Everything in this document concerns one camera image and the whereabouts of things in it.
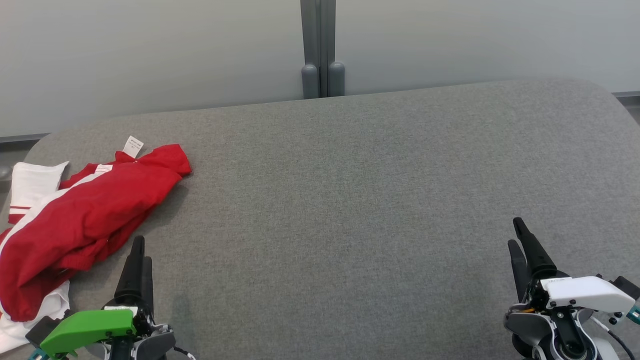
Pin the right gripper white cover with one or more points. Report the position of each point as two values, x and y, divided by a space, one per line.
585 292

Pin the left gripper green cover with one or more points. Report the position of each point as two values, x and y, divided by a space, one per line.
85 327

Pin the red shirt with white sleeves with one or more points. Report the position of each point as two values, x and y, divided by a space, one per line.
95 215

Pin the red shorts with white band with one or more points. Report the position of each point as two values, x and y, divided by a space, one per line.
30 322

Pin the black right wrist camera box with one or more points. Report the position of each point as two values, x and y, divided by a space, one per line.
629 287

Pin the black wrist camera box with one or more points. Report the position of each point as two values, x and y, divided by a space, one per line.
42 327
629 287

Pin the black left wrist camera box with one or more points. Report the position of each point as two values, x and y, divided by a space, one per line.
42 327

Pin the teal right camera connector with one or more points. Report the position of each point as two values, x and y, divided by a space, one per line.
635 314

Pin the teal camera connector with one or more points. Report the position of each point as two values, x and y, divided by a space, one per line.
635 314
37 355

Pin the teal left camera connector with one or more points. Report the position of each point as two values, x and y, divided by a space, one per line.
37 355

